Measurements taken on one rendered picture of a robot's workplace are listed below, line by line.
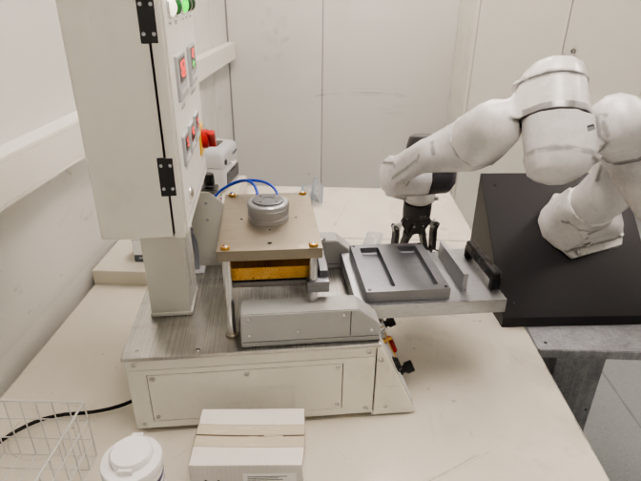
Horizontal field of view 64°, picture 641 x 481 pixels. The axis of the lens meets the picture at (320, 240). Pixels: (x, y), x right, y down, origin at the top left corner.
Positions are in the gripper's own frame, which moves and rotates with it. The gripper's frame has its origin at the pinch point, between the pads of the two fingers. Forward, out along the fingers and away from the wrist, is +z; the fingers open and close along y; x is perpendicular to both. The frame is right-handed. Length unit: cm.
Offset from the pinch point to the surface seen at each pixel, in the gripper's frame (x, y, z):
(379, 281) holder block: -33.4, -23.6, -18.2
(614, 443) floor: -11, 85, 80
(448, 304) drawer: -42.5, -12.7, -16.6
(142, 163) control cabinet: -40, -65, -47
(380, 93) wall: 203, 68, -12
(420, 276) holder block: -33.6, -14.7, -18.2
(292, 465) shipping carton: -61, -47, -4
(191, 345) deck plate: -38, -61, -13
